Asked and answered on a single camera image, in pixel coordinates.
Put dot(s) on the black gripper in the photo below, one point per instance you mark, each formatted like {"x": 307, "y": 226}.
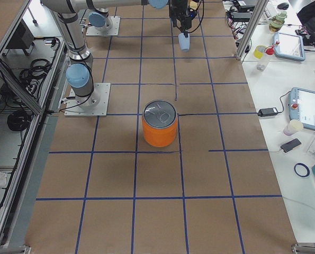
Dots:
{"x": 179, "y": 11}

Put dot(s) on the light blue plastic cup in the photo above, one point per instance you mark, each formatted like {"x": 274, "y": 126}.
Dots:
{"x": 184, "y": 42}

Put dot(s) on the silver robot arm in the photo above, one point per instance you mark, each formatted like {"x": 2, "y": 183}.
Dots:
{"x": 79, "y": 74}
{"x": 102, "y": 14}

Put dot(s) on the beige paper cup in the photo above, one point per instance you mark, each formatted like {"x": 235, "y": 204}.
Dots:
{"x": 293, "y": 127}

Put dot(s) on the yellow tape roll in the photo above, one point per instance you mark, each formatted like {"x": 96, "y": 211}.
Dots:
{"x": 259, "y": 51}

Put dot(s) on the clear bottle red cap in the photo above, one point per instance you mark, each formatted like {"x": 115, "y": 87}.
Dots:
{"x": 265, "y": 59}

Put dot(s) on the orange can with grey lid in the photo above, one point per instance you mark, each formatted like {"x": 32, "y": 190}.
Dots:
{"x": 159, "y": 122}

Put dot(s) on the green lidded glass jar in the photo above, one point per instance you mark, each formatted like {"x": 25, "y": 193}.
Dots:
{"x": 277, "y": 21}

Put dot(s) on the far teach pendant tablet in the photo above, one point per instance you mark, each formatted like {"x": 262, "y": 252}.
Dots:
{"x": 289, "y": 46}

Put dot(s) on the teach pendant tablet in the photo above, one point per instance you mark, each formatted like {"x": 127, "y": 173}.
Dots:
{"x": 289, "y": 46}
{"x": 302, "y": 107}

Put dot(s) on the black power adapter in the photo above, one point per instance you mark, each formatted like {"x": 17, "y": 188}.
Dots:
{"x": 265, "y": 112}

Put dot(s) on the near teach pendant tablet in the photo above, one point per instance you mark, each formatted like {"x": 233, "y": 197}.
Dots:
{"x": 302, "y": 107}

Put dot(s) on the black smartphone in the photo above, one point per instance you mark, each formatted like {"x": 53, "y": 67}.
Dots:
{"x": 286, "y": 147}

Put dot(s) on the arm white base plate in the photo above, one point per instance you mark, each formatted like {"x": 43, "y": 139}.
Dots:
{"x": 96, "y": 105}
{"x": 110, "y": 27}

